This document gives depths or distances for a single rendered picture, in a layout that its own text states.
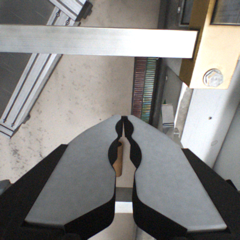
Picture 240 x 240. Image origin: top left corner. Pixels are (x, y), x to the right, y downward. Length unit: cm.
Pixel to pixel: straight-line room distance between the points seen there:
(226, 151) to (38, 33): 54
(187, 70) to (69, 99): 100
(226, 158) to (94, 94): 82
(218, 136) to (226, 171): 10
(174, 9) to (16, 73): 81
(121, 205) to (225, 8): 29
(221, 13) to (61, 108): 111
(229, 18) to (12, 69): 92
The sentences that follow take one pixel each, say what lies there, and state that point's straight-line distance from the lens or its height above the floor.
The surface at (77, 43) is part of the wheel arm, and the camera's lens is 23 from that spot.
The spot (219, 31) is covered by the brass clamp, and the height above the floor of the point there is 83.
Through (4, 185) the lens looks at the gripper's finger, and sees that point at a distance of 39.
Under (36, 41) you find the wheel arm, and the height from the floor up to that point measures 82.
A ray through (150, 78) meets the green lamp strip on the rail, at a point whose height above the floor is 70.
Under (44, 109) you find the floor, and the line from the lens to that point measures 128.
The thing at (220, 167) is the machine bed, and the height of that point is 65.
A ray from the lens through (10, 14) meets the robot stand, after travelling 95.
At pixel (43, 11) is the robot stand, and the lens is 89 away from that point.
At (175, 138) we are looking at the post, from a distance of 39.
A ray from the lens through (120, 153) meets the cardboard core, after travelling 127.
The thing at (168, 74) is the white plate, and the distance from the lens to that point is 34.
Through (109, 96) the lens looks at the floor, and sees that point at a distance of 112.
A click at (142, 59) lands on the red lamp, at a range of 34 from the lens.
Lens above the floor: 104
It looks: 60 degrees down
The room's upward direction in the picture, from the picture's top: 178 degrees counter-clockwise
